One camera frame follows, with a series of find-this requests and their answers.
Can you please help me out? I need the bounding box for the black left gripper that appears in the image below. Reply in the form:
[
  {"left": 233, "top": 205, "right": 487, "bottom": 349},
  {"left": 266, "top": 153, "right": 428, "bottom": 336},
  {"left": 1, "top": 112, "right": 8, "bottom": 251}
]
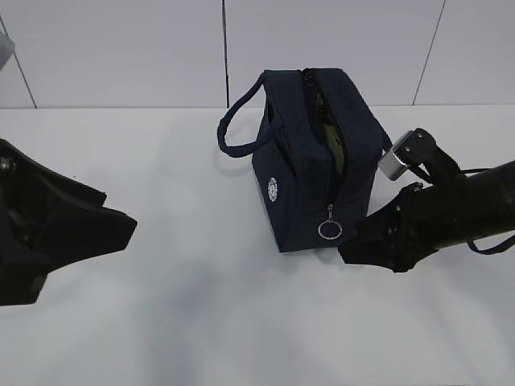
[{"left": 1, "top": 139, "right": 138, "bottom": 306}]

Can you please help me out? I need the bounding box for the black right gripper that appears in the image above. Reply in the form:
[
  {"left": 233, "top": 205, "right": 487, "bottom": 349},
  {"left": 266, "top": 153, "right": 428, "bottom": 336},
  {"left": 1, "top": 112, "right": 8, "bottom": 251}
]
[{"left": 338, "top": 183, "right": 443, "bottom": 273}]

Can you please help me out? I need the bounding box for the navy blue lunch bag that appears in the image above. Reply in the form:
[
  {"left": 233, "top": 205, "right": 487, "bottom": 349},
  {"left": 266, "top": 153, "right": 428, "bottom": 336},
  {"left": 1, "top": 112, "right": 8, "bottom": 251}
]
[{"left": 217, "top": 68, "right": 391, "bottom": 253}]

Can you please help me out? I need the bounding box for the green lidded glass container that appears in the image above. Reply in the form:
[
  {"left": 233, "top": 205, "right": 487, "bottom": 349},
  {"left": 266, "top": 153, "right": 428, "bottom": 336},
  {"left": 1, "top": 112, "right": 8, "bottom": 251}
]
[{"left": 315, "top": 92, "right": 344, "bottom": 182}]

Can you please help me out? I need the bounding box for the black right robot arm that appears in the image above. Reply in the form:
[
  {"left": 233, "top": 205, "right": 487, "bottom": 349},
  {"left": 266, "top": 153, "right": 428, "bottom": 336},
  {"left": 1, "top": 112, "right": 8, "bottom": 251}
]
[{"left": 338, "top": 162, "right": 514, "bottom": 273}]

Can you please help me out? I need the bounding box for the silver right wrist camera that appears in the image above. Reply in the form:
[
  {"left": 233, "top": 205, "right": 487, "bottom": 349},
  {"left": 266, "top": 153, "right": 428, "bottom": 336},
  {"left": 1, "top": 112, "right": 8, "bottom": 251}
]
[{"left": 378, "top": 128, "right": 426, "bottom": 181}]

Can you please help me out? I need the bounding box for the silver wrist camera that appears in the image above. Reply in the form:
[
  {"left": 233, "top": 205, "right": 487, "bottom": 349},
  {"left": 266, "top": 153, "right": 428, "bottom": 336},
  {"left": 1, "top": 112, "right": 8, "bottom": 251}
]
[
  {"left": 0, "top": 31, "right": 15, "bottom": 70},
  {"left": 378, "top": 128, "right": 426, "bottom": 181}
]

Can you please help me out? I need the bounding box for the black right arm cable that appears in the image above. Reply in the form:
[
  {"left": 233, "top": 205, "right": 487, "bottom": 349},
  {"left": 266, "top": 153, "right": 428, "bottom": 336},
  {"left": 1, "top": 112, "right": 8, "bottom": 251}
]
[{"left": 462, "top": 168, "right": 515, "bottom": 255}]

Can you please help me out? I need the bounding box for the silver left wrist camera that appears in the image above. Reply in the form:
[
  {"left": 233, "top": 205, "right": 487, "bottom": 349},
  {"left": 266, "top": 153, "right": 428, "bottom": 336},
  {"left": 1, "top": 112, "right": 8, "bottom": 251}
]
[{"left": 0, "top": 31, "right": 15, "bottom": 70}]

